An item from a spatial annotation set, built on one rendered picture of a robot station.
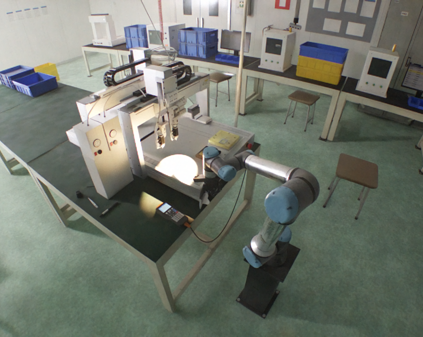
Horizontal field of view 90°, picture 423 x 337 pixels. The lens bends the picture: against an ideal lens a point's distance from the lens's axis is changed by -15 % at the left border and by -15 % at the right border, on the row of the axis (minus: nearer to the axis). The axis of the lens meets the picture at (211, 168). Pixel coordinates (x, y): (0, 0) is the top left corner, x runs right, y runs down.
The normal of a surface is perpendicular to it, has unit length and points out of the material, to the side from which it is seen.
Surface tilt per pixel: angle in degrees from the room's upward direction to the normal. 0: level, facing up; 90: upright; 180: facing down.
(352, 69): 90
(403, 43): 90
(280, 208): 83
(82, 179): 0
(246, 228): 0
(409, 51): 90
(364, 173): 1
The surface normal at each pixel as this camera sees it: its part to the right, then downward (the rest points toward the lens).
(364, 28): -0.54, 0.53
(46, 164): 0.00, -0.77
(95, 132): 0.84, 0.34
